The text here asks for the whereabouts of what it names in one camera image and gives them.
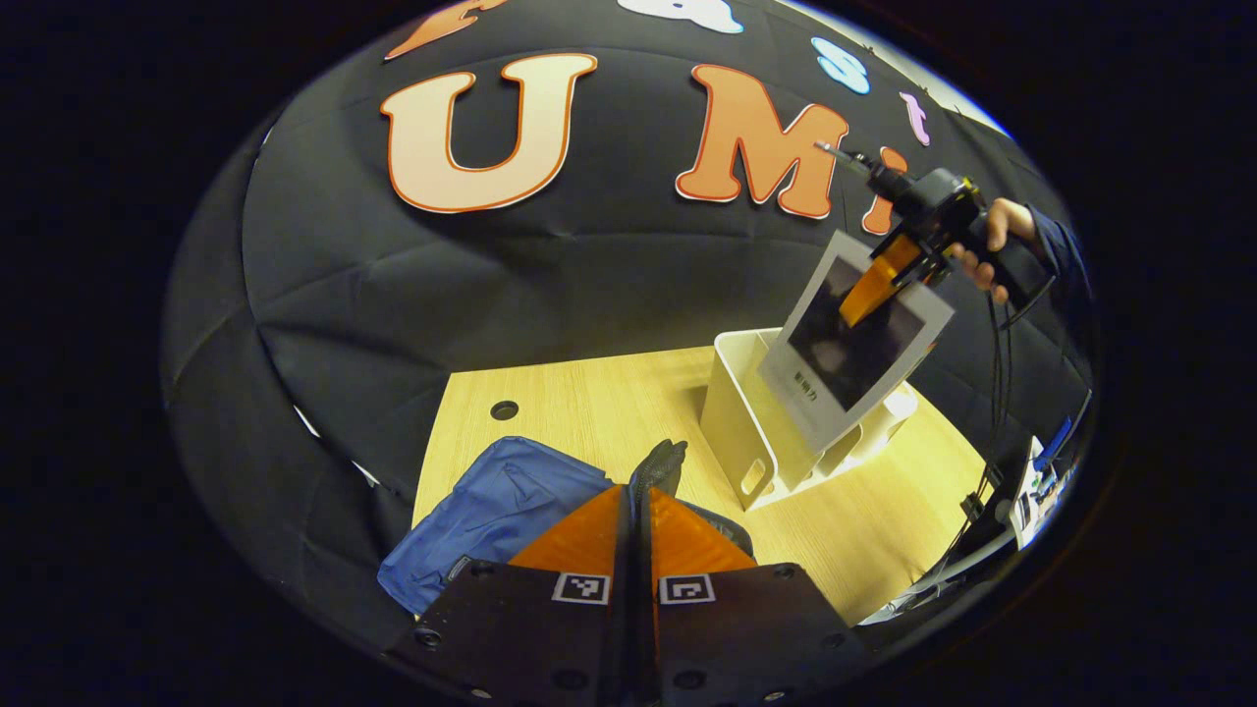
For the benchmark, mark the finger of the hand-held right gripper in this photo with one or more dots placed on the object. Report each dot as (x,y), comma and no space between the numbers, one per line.
(879,280)

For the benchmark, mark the white bookshelf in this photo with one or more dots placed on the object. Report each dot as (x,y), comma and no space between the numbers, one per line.
(732,412)

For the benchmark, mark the blue schoolbag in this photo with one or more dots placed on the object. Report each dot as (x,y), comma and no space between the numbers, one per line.
(491,511)

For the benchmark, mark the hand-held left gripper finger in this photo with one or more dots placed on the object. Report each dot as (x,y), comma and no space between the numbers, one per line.
(625,638)
(648,638)

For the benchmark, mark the cluttered white side table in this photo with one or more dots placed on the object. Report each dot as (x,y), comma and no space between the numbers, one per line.
(1031,501)

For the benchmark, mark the grey bordered dark cover book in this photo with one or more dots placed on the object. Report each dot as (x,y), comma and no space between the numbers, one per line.
(864,358)

